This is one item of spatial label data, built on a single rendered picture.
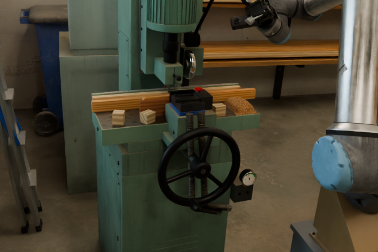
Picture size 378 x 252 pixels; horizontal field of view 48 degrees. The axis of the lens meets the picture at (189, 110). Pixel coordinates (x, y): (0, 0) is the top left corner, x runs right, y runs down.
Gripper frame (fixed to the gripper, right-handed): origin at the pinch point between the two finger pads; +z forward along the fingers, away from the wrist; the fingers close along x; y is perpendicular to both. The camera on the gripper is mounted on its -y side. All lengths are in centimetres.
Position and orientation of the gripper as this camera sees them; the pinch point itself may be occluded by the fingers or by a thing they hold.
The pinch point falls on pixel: (238, 1)
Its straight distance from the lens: 154.9
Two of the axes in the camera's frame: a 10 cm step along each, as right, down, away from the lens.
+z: -5.3, -2.0, -8.2
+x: 2.2, 9.0, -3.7
